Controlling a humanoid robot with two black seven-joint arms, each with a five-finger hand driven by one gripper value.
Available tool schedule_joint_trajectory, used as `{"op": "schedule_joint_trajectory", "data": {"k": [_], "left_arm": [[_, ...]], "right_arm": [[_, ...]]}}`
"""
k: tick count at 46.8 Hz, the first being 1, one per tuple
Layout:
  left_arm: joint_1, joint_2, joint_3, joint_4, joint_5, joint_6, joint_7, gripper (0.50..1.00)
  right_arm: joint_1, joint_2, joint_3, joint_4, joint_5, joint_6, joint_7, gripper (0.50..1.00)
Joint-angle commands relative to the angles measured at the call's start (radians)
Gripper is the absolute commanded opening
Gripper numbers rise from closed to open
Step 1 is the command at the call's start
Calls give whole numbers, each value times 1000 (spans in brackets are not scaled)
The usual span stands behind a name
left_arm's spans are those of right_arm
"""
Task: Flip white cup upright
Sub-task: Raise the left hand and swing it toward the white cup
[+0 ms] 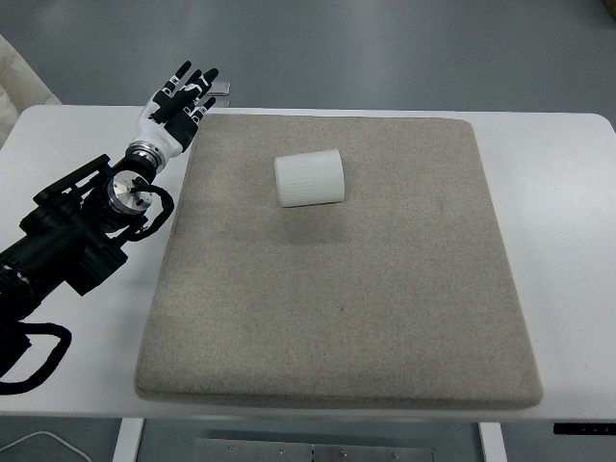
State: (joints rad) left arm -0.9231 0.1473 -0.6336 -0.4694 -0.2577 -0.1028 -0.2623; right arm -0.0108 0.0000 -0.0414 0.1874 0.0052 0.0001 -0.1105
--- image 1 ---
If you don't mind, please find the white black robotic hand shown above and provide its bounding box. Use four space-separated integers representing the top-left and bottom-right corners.
130 61 219 158

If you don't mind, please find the white ribbed cup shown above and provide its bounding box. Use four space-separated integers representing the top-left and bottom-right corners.
273 149 346 208

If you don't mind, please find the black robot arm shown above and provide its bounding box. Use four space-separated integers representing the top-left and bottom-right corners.
1 62 218 329

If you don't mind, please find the beige fabric mat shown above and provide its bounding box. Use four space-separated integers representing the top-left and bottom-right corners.
135 115 543 410

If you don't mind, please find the white table leg left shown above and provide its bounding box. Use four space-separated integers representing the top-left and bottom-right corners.
112 418 144 462

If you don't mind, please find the white table leg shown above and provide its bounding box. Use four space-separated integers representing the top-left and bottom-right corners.
478 423 508 462
112 418 144 462

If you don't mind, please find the white table leg right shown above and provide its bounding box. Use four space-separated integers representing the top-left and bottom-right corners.
478 423 508 462

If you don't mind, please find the black desk control panel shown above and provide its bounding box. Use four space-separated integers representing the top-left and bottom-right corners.
552 423 616 436

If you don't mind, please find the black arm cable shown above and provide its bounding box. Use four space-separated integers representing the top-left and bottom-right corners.
0 321 74 397

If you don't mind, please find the white floor cable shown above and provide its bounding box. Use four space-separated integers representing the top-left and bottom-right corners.
0 430 92 462

